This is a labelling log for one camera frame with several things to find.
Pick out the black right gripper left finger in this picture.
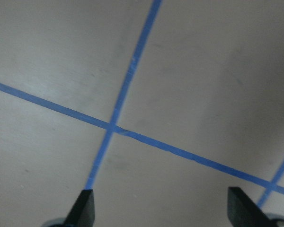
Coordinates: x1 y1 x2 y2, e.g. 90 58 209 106
63 189 95 227

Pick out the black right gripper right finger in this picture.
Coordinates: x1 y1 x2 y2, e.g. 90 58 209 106
228 187 272 227

